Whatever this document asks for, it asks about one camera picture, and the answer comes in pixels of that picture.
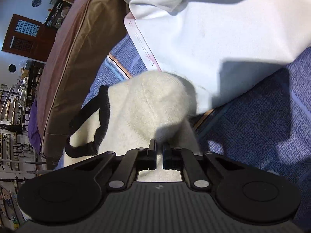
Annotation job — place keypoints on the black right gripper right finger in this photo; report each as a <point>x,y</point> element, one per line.
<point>184,161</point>

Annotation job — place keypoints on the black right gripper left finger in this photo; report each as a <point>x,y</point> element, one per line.
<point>134,161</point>

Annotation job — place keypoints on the cream knit cardigan black trim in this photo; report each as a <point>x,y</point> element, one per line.
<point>128,115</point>

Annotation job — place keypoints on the blue plaid bed sheet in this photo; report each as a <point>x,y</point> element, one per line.
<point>268,127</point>

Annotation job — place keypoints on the purple cloth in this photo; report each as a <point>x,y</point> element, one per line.
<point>33,133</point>

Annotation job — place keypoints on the white cloth garment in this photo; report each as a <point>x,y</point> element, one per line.
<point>222,47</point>

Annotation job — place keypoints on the brown maroon mattress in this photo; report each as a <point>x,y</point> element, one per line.
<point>89,31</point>

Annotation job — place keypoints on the cluttered metal shelf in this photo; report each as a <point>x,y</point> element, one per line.
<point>16,100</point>

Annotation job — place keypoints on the dark red wooden door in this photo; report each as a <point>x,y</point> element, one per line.
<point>29,38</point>

